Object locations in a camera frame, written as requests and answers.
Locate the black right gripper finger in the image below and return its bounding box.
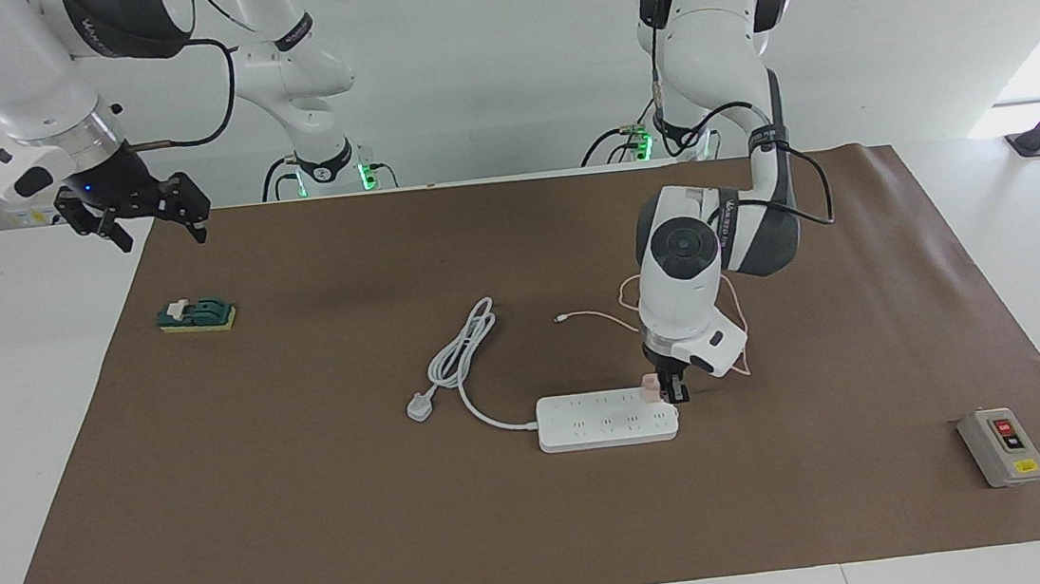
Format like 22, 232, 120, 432
149, 169, 216, 250
53, 189, 136, 260

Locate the pink charging cable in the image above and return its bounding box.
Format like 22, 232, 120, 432
551, 266, 754, 395

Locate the white power strip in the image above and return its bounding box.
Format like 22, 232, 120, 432
534, 384, 683, 455

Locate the brown table mat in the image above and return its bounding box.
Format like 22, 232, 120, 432
0, 125, 1040, 584

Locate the white wall socket box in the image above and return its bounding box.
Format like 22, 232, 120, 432
5, 204, 66, 230

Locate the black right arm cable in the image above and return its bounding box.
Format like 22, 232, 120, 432
115, 33, 242, 157

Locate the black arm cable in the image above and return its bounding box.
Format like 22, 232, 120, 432
115, 33, 242, 157
643, 0, 837, 243

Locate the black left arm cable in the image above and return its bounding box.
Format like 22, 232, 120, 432
643, 0, 837, 243

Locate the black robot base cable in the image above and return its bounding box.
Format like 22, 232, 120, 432
574, 95, 667, 170

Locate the white power cord with plug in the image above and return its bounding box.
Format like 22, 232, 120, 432
396, 293, 541, 443

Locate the grey on-off switch box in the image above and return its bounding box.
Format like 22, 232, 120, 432
956, 405, 1040, 492

